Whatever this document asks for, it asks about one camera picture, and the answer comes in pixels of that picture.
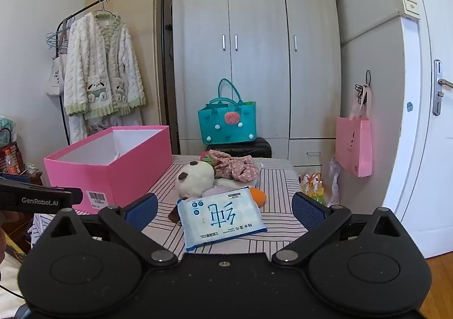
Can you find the white plastic bag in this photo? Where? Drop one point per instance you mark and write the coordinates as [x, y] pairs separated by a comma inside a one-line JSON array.
[[334, 181]]

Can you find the orange drink bottle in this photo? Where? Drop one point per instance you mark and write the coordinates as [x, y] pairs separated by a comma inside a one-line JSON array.
[[10, 163]]

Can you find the yellow bottles with orange loops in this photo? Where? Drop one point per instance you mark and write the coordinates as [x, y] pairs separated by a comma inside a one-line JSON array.
[[313, 190]]

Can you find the blue white wet wipes pack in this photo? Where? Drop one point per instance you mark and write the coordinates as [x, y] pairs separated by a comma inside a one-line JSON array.
[[219, 220]]

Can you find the white door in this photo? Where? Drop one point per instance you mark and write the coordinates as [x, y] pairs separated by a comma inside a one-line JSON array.
[[435, 163]]

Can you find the fluffy white green robe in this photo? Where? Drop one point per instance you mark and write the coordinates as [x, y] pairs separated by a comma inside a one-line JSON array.
[[102, 67]]

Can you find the white canvas tote bag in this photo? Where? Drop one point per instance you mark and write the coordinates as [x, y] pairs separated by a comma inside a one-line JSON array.
[[55, 75]]

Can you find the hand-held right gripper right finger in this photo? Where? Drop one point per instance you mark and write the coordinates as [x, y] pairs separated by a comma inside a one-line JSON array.
[[308, 213]]

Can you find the panda plush toy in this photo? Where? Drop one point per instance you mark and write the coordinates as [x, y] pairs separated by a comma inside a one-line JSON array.
[[194, 177]]

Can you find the black metal clothes rack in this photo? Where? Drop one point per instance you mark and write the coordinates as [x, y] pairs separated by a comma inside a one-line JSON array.
[[161, 39]]

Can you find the pink cardboard box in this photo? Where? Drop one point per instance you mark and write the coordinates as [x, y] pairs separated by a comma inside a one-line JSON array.
[[134, 167]]

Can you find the orange plush ball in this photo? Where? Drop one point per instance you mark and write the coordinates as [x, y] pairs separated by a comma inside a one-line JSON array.
[[258, 197]]

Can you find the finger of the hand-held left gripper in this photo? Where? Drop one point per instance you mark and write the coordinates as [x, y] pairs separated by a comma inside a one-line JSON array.
[[14, 176], [78, 197]]

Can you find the tall beige cabinet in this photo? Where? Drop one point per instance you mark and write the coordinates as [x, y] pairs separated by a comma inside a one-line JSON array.
[[141, 4]]

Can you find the grey three-door wardrobe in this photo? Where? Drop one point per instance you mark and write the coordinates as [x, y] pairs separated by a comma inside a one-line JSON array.
[[258, 57]]

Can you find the teal felt handbag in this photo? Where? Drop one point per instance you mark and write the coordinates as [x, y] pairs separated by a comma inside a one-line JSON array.
[[226, 121]]

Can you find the pink floral cloth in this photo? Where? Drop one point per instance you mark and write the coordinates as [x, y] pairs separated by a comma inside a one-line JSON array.
[[237, 165]]

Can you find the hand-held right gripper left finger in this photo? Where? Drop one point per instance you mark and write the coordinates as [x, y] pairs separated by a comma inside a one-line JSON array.
[[143, 211]]

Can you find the pink paper shopping bag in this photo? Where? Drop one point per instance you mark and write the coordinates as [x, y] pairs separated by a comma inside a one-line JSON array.
[[354, 145]]

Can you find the red strawberry plush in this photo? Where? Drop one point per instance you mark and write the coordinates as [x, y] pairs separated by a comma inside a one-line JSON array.
[[206, 156]]

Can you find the black suitcase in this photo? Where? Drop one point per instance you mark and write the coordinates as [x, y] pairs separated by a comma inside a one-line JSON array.
[[258, 149]]

